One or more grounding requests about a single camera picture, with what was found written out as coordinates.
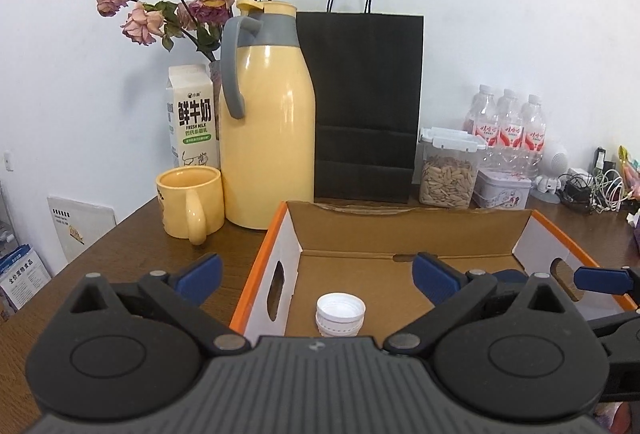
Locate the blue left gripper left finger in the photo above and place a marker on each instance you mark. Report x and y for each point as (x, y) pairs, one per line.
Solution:
(197, 282)

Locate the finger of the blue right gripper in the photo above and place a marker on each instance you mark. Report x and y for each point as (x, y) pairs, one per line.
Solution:
(601, 280)

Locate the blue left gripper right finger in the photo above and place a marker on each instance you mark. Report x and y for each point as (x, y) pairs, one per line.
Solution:
(438, 281)

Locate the white plastic jar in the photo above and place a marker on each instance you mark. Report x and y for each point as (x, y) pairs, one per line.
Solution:
(339, 315)

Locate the yellow mug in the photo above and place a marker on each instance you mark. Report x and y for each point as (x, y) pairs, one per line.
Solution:
(191, 199)

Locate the white tin box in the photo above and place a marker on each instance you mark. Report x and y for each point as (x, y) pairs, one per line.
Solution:
(501, 190)

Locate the colourful snack packets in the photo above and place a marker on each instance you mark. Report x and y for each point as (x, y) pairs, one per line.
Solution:
(629, 167)

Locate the clear seed container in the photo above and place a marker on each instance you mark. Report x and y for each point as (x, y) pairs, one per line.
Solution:
(450, 163)

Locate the orange cardboard box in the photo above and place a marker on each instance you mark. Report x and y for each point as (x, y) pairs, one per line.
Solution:
(314, 249)

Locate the white leaning board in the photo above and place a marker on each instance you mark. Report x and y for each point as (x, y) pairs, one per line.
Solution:
(79, 225)

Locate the white robot figurine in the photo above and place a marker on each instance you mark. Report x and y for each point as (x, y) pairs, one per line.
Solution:
(552, 167)

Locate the left water bottle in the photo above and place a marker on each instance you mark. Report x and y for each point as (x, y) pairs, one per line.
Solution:
(482, 118)

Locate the water bottle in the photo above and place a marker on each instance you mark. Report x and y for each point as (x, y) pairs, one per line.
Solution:
(534, 134)
(482, 118)
(510, 129)

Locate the right water bottle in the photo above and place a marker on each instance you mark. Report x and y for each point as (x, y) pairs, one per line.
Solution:
(534, 134)

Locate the yellow thermos jug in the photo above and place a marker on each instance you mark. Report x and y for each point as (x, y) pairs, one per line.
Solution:
(267, 114)

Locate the middle water bottle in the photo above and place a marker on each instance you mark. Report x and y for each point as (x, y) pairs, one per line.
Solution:
(510, 129)

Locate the blue white box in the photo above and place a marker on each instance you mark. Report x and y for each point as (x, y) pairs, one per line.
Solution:
(23, 275)

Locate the white milk carton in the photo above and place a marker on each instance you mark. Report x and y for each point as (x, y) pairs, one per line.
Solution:
(191, 116)

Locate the glass vase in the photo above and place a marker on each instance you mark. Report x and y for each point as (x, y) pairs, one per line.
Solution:
(215, 76)

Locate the black paper bag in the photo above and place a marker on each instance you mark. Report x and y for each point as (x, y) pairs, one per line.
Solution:
(367, 70)

